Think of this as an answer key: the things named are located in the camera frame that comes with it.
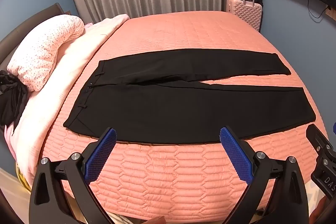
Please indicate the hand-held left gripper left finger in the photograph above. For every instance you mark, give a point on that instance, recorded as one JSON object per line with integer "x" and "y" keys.
{"x": 101, "y": 153}

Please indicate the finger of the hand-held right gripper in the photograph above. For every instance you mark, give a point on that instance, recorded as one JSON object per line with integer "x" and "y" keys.
{"x": 334, "y": 127}
{"x": 316, "y": 138}

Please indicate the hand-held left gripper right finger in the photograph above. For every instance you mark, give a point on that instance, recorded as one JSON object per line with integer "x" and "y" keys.
{"x": 235, "y": 153}

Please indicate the black pants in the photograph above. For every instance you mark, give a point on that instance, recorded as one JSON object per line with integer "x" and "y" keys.
{"x": 157, "y": 108}

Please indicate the person's right forearm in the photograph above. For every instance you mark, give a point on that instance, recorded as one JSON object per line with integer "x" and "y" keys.
{"x": 324, "y": 211}

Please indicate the salmon quilted bedspread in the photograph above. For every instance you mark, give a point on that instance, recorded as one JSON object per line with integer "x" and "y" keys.
{"x": 183, "y": 174}

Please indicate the yellow object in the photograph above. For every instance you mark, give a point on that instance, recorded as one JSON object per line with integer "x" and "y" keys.
{"x": 22, "y": 178}

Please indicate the light pink blanket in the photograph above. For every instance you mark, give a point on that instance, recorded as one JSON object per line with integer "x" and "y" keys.
{"x": 78, "y": 56}

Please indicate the black cloth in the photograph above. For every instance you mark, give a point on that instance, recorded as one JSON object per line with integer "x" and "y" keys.
{"x": 13, "y": 98}

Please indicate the pink floral comforter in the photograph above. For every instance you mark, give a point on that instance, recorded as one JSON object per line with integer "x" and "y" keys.
{"x": 44, "y": 50}

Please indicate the pink suitcase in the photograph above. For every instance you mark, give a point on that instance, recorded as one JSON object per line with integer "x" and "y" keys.
{"x": 244, "y": 14}

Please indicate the grey headboard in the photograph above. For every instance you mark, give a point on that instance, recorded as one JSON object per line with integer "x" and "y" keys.
{"x": 39, "y": 19}

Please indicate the wall outlet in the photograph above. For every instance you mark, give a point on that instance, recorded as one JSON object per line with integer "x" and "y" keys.
{"x": 329, "y": 11}

